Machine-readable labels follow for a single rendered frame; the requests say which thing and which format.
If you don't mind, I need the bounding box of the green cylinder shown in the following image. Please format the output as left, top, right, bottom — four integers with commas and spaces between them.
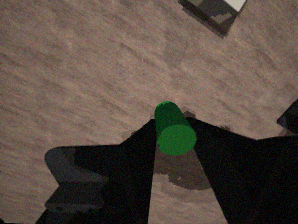
154, 101, 197, 156

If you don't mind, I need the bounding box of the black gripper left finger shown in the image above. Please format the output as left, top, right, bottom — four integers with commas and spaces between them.
44, 119, 156, 224

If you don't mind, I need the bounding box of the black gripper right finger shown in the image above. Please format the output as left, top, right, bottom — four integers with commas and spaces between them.
186, 117, 298, 224

